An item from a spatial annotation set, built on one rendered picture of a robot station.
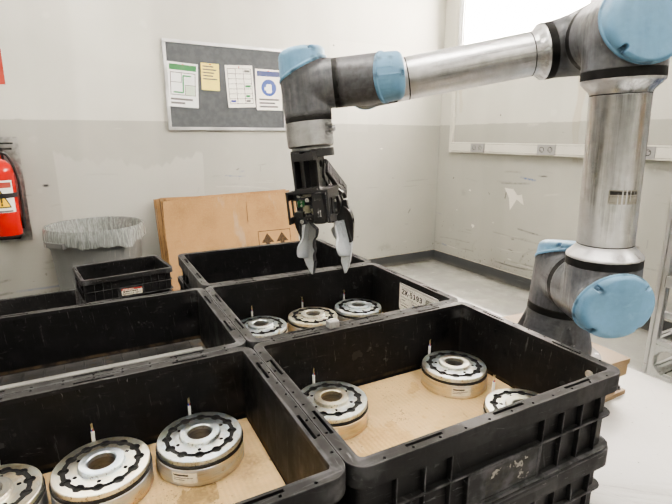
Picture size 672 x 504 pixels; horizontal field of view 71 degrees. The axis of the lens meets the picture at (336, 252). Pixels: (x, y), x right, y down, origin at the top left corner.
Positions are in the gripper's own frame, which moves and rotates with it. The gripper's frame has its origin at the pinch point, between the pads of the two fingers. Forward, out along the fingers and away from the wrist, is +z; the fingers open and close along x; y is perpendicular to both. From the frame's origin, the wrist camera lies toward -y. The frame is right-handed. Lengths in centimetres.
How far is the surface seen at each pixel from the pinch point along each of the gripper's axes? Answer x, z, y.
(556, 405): 33.2, 11.9, 22.2
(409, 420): 15.0, 18.8, 16.5
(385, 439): 12.6, 18.5, 21.7
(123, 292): -134, 33, -93
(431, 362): 16.9, 16.1, 3.6
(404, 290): 9.5, 10.6, -18.2
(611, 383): 40.4, 12.6, 15.1
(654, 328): 99, 77, -163
